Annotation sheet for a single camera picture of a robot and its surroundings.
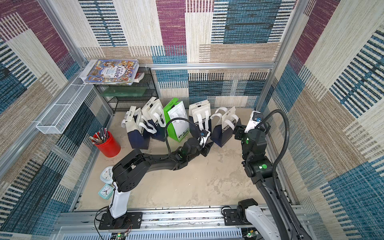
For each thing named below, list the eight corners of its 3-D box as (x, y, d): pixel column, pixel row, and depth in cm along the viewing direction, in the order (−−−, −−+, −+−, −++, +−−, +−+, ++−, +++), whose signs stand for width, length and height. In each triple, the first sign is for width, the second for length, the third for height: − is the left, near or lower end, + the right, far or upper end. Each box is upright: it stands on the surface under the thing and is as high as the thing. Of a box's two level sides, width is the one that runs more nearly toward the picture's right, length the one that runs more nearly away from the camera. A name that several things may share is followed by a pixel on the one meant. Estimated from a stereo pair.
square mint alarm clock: (98, 199, 82) (95, 198, 79) (103, 185, 86) (101, 183, 84) (110, 199, 82) (108, 198, 79) (115, 185, 86) (113, 183, 84)
